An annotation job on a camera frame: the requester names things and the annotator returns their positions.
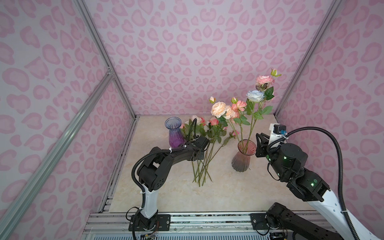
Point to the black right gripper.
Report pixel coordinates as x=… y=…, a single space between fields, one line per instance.
x=262 y=147

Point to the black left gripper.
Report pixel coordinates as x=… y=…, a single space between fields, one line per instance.
x=202 y=156

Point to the red grey glass vase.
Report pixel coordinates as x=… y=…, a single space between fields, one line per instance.
x=241 y=160

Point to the white blue rose stem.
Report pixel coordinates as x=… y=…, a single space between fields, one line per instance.
x=257 y=107

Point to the light pink rose stem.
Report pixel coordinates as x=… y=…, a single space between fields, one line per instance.
x=264 y=87

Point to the peach rose stem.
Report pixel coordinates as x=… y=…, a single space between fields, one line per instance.
x=220 y=109

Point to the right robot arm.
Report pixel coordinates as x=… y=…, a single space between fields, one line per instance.
x=312 y=189

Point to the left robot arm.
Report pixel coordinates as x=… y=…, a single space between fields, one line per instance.
x=150 y=173

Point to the purple blue glass vase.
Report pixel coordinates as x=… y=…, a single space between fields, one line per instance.
x=176 y=138

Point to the dark pink rose stem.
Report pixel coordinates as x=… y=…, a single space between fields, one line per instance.
x=211 y=153

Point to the cream white rose stem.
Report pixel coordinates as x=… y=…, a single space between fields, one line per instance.
x=198 y=120

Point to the aluminium frame post right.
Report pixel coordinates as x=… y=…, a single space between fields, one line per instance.
x=329 y=17

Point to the aluminium frame post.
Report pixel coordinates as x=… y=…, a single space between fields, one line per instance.
x=91 y=27
x=329 y=17

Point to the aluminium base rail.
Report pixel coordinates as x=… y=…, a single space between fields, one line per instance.
x=187 y=226

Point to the aluminium frame post left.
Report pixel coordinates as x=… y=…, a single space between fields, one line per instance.
x=91 y=27

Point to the aluminium diagonal frame bar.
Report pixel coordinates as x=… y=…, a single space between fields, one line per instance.
x=20 y=205

